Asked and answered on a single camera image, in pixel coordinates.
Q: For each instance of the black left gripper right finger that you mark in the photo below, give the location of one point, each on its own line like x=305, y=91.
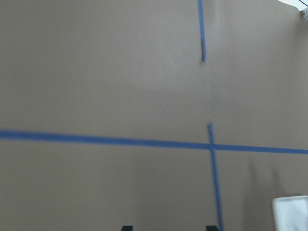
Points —
x=211, y=228

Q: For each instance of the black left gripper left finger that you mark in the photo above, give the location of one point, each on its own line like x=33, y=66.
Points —
x=127, y=228

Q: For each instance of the white wooden-bar towel rack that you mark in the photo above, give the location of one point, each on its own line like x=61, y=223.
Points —
x=290, y=213

